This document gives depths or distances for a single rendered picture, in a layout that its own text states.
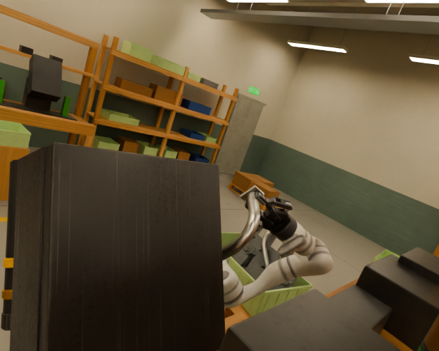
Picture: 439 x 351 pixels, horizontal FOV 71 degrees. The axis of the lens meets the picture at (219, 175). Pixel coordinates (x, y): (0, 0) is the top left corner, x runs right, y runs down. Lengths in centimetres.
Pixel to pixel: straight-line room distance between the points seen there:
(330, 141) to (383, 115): 136
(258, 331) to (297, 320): 5
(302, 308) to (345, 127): 820
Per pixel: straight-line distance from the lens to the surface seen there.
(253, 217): 77
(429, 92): 811
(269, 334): 29
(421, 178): 779
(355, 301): 49
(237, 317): 156
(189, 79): 645
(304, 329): 32
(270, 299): 179
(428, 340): 34
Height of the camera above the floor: 178
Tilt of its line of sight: 13 degrees down
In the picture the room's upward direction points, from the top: 20 degrees clockwise
